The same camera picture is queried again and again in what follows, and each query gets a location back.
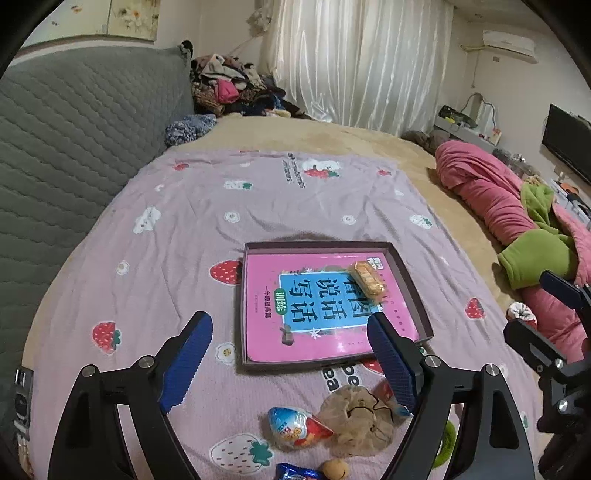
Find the white air conditioner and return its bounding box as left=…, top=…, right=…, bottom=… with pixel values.
left=481, top=30, right=539, bottom=64

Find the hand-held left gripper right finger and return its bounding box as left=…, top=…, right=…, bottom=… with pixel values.
left=367, top=311, right=536, bottom=480

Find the black device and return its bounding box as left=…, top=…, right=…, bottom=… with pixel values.
left=11, top=367, right=35, bottom=444

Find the pile of clothes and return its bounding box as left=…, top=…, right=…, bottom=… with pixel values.
left=189, top=41, right=305, bottom=118

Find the cluttered white cabinet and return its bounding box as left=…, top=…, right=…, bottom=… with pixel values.
left=494, top=148, right=591, bottom=222

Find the white arched mirror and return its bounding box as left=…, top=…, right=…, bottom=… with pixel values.
left=462, top=92, right=498, bottom=131

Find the green fleece blanket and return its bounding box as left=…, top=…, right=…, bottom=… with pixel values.
left=498, top=182, right=585, bottom=291

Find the blue candy wrapper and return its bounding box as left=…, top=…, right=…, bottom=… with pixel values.
left=276, top=463, right=324, bottom=480

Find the pink book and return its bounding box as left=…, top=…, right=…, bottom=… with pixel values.
left=245, top=251, right=423, bottom=365

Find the dark grey cloth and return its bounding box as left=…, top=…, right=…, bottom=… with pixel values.
left=402, top=130, right=444, bottom=153

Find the pink quilt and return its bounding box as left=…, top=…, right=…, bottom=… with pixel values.
left=435, top=140, right=591, bottom=365

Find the white curtain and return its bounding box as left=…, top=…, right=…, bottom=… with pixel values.
left=247, top=0, right=455, bottom=137

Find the beige cloth hair scrunchie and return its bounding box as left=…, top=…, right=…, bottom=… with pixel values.
left=318, top=385, right=397, bottom=457

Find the dark shallow box tray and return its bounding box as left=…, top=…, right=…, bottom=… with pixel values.
left=235, top=241, right=435, bottom=374

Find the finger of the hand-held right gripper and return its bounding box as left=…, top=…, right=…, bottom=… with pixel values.
left=539, top=270, right=591, bottom=309
left=503, top=318, right=573, bottom=370

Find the black television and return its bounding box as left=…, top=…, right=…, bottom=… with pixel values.
left=541, top=104, right=591, bottom=185

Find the floral wall painting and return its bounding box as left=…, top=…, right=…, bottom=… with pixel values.
left=21, top=0, right=160, bottom=47

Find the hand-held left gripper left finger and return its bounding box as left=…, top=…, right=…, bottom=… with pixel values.
left=48, top=311, right=214, bottom=480

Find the green hair scrunchie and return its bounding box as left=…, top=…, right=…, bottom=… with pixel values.
left=434, top=418, right=457, bottom=467

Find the grey quilted headboard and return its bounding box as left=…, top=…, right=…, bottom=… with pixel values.
left=0, top=45, right=195, bottom=416

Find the small yellow round toy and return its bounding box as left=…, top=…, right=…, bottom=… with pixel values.
left=322, top=458, right=350, bottom=480

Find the rice cracker packet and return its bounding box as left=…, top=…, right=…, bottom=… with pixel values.
left=347, top=260, right=389, bottom=303

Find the white dressing desk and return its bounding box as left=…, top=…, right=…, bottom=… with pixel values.
left=434, top=115, right=504, bottom=148

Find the foil-wrapped toy egg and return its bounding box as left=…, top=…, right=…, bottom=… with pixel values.
left=268, top=406, right=334, bottom=452

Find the purple strawberry printed blanket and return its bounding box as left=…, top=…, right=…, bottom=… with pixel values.
left=23, top=148, right=546, bottom=480

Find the blue knitted cloth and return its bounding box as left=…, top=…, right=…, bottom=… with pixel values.
left=165, top=113, right=218, bottom=147

